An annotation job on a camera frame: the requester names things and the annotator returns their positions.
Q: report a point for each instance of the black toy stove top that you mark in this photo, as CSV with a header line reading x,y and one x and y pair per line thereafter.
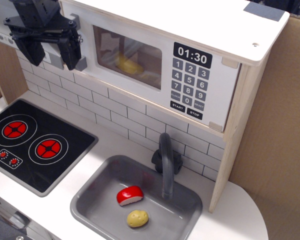
x,y
38,149

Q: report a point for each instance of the yellow toy banana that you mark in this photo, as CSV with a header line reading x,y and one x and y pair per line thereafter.
x,y
127,66

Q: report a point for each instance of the yellow toy potato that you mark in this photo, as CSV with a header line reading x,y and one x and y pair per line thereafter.
x,y
137,218

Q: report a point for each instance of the red toy cheese wedge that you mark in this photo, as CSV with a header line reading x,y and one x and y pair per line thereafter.
x,y
129,195

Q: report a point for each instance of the brown cardboard panel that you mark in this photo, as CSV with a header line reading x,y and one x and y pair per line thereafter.
x,y
267,165

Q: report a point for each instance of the silver oven handle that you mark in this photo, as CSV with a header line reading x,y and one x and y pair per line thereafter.
x,y
13,217

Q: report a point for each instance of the grey microwave door handle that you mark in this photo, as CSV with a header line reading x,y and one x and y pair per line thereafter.
x,y
82,62

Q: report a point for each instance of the white toy microwave door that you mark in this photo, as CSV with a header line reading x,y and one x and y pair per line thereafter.
x,y
178,76

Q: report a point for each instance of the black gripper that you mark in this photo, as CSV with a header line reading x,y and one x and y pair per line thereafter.
x,y
41,21

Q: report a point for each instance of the grey toy faucet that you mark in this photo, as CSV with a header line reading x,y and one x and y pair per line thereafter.
x,y
167,163

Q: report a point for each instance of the grey tape patch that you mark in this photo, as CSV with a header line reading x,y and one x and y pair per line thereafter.
x,y
264,11

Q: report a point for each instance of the grey toy sink basin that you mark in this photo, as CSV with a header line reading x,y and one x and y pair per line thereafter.
x,y
96,207

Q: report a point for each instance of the white wooden microwave cabinet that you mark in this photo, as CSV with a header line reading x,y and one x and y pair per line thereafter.
x,y
221,27

